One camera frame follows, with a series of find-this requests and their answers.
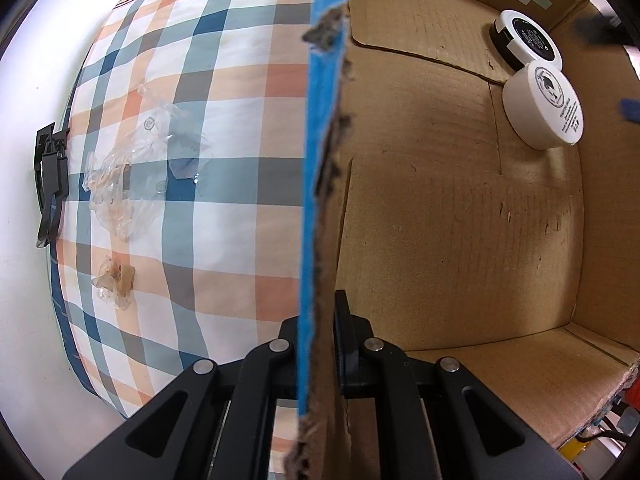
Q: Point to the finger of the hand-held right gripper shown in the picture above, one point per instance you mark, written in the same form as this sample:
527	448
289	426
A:
632	111
602	29

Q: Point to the white jar with black lid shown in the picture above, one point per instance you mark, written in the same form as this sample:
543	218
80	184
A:
530	37

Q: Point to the small crumpled brownish wrapper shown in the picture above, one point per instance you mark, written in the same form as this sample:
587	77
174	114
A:
116	280

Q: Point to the cardboard box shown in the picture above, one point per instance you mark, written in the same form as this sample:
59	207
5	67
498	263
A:
450	210

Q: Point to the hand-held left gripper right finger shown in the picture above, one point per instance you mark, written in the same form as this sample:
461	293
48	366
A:
351	355

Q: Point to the plaid blanket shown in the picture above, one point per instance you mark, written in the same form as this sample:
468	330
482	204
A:
225	85

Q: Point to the black table clamp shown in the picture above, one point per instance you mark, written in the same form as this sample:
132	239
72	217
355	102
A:
52	175

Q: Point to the clear plastic wrapper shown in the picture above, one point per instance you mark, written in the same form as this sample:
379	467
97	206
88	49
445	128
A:
135	170

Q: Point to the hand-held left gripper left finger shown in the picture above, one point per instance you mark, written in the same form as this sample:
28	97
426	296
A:
279	356

